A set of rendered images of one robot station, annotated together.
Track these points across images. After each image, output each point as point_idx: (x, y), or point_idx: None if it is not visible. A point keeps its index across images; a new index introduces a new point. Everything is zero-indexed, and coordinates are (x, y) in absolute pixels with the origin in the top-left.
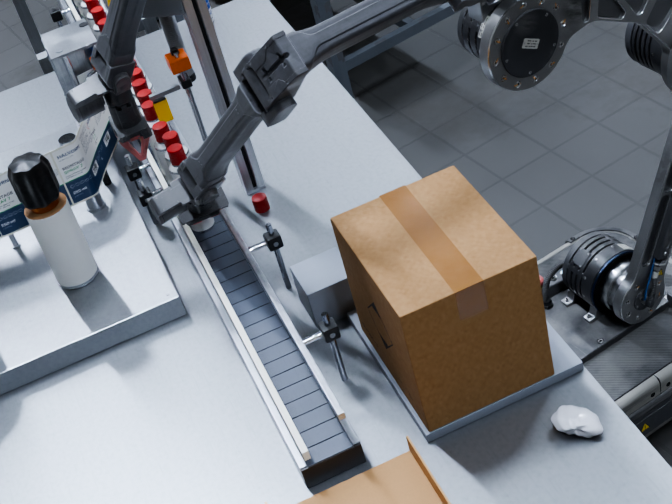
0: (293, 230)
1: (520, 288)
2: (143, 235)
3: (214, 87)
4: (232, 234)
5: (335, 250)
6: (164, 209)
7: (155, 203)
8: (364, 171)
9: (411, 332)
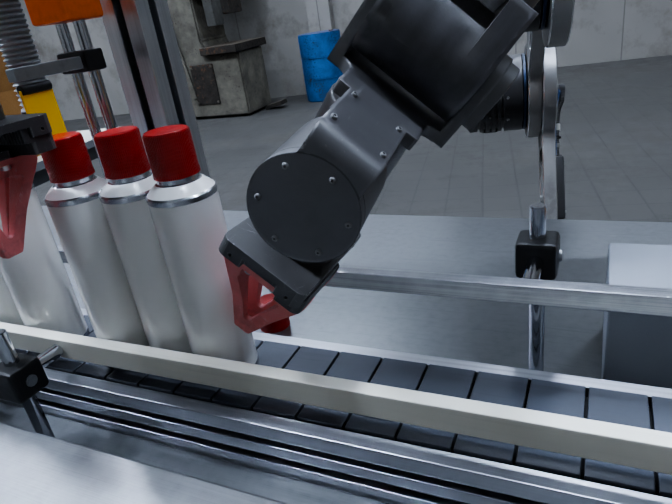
0: (381, 321)
1: None
2: (74, 459)
3: (157, 68)
4: (421, 290)
5: (624, 245)
6: (384, 152)
7: (343, 136)
8: (368, 238)
9: None
